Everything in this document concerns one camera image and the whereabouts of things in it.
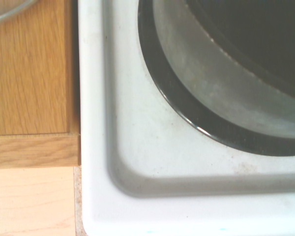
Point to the white electric stove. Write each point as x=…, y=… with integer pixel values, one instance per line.
x=162, y=177

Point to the dark green saucepan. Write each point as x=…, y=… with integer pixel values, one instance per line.
x=211, y=73

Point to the glass lid with steel rim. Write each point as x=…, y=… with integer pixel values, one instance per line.
x=7, y=16

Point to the small black coil burner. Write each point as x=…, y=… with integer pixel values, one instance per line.
x=162, y=73

